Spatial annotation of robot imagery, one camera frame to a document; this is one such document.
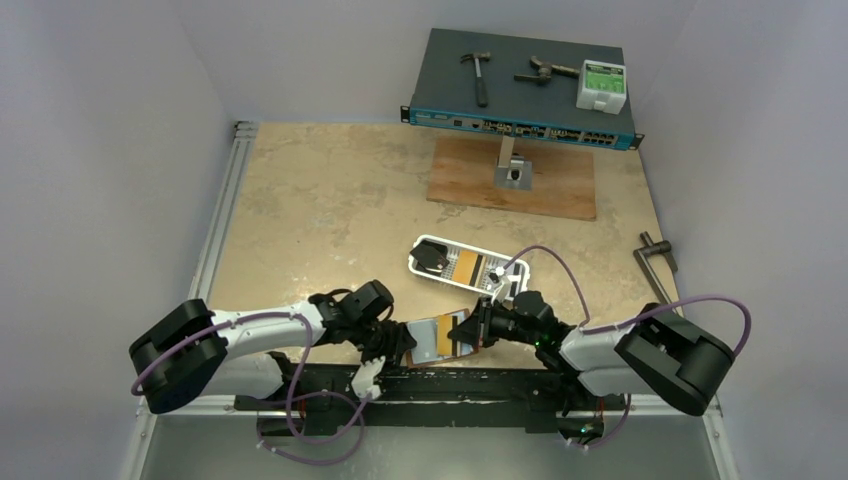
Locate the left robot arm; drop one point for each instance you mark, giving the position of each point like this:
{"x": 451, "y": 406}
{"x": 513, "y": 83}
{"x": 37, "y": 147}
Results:
{"x": 196, "y": 351}

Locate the small hammer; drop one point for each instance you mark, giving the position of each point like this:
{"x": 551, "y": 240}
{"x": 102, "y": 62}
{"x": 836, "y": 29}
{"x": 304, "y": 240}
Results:
{"x": 481, "y": 93}

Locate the white plastic basket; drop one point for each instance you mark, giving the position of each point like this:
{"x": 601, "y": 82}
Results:
{"x": 492, "y": 260}

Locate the plywood base board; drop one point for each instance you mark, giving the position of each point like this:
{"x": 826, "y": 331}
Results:
{"x": 548, "y": 181}

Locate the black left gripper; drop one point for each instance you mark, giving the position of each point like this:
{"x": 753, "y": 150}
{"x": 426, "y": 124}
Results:
{"x": 396, "y": 342}

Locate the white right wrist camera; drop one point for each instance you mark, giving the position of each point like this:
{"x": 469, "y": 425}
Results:
{"x": 502, "y": 283}

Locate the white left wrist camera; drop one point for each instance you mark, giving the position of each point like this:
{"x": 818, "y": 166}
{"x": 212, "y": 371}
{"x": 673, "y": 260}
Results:
{"x": 364, "y": 382}

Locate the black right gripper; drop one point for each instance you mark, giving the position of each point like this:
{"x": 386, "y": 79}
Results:
{"x": 482, "y": 322}

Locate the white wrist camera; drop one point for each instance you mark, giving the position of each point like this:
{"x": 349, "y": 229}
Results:
{"x": 364, "y": 382}
{"x": 502, "y": 283}

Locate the white green electrical module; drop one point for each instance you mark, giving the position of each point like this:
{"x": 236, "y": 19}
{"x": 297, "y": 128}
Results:
{"x": 602, "y": 87}

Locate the gold striped credit card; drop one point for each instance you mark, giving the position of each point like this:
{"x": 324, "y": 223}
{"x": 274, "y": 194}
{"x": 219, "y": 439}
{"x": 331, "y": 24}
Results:
{"x": 445, "y": 346}
{"x": 468, "y": 267}

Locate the silver metal stand bracket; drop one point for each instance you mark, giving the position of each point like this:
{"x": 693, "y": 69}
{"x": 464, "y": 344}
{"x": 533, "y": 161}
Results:
{"x": 512, "y": 170}

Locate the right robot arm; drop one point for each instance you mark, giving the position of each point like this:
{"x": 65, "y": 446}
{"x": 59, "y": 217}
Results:
{"x": 657, "y": 352}

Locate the aluminium frame rail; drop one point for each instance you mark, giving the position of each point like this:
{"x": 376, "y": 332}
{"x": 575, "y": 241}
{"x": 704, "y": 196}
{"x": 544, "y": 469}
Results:
{"x": 241, "y": 149}

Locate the blue network switch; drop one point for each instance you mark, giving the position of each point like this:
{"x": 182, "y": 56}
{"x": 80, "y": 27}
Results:
{"x": 508, "y": 85}

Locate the brown leather card holder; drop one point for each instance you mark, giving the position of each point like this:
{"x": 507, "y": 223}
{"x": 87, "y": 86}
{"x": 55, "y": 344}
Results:
{"x": 424, "y": 332}

